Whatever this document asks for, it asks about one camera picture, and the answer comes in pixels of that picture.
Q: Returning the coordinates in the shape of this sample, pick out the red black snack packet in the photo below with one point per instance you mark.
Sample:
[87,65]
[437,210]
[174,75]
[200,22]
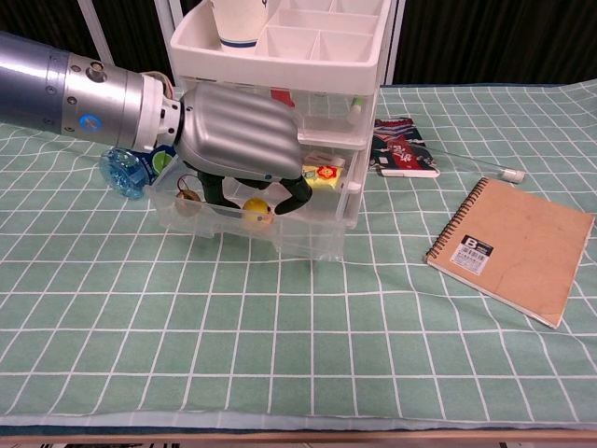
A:
[401,149]

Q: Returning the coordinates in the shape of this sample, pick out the green checkered tablecloth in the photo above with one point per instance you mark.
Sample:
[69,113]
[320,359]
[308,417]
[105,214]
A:
[280,336]

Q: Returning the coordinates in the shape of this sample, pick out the white pen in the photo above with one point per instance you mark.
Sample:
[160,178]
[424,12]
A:
[410,173]
[510,175]

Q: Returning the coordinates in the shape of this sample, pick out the red cloth piece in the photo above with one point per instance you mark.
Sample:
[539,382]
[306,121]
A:
[284,98]

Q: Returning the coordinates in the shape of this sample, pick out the white paper cup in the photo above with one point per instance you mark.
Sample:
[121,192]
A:
[240,23]

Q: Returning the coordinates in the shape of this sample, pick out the yellow snack packet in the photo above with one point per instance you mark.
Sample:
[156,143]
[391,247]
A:
[324,175]

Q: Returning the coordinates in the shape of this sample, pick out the small yellow ball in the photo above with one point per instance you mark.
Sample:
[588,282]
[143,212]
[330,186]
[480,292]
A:
[255,210]

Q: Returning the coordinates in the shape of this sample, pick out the white frame post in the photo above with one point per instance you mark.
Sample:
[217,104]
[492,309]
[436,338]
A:
[394,42]
[168,18]
[95,28]

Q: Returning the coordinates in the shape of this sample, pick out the blue plastic water bottle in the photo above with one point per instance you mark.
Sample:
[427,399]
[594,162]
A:
[123,175]

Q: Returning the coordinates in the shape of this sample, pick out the white plastic drawer organizer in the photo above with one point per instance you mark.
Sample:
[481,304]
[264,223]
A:
[326,60]

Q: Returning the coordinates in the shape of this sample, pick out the kraft spiral notebook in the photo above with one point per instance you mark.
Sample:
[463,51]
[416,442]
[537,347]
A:
[513,247]

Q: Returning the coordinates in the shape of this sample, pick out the clear plastic storage bin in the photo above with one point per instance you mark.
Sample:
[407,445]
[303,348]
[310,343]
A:
[298,238]

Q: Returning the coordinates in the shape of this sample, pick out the white green tube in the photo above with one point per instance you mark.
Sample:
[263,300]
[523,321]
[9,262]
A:
[356,109]

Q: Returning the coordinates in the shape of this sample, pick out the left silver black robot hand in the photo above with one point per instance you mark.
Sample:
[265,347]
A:
[238,135]

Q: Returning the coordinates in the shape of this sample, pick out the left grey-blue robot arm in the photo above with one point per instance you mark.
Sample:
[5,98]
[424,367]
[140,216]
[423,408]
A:
[70,93]

